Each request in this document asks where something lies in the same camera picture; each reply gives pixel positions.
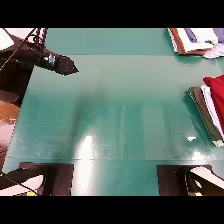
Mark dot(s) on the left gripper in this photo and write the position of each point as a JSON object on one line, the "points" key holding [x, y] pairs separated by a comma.
{"points": [[65, 65]]}

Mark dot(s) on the white garment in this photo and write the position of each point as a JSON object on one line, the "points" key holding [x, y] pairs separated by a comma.
{"points": [[185, 41], [209, 103]]}

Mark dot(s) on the purple garment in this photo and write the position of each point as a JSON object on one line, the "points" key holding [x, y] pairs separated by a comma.
{"points": [[190, 34]]}

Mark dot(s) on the cream garment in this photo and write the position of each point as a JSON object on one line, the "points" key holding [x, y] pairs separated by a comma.
{"points": [[205, 34]]}

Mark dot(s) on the olive brown garment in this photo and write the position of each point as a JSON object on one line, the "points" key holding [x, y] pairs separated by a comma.
{"points": [[202, 106]]}

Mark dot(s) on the dark green garment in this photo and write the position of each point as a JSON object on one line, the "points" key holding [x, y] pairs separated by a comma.
{"points": [[200, 115]]}

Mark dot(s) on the pale patterned garment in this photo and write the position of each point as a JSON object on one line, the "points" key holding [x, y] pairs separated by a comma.
{"points": [[215, 50]]}

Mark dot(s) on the red garment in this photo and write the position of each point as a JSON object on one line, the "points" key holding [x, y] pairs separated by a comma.
{"points": [[217, 91]]}

